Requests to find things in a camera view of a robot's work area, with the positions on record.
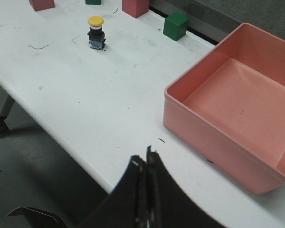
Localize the green cube right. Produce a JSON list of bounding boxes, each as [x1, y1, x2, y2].
[[163, 12, 189, 41]]

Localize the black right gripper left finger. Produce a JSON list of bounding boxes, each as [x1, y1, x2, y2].
[[78, 155, 147, 228]]

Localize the green cube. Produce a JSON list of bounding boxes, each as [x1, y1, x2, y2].
[[163, 12, 189, 41], [85, 0, 102, 5]]

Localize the white table leg with caster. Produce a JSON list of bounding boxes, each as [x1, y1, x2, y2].
[[0, 95, 15, 133]]

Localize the yellow push button switch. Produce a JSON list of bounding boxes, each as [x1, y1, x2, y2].
[[87, 16, 105, 50]]

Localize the green cube left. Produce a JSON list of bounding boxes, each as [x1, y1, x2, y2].
[[85, 0, 102, 5]]

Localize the pink cube at back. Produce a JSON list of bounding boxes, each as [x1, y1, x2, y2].
[[122, 0, 149, 18]]

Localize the dark flat object on floor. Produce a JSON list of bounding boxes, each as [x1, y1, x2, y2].
[[7, 207, 67, 228]]

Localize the pink cube front left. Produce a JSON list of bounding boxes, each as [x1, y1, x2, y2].
[[29, 0, 55, 11]]

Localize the pink plastic bin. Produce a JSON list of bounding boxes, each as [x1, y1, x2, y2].
[[163, 23, 285, 194]]

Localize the pink cube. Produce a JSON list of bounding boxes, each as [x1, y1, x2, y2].
[[29, 0, 55, 11], [122, 0, 149, 18]]

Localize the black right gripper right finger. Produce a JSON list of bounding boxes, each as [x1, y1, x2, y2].
[[146, 146, 224, 228]]

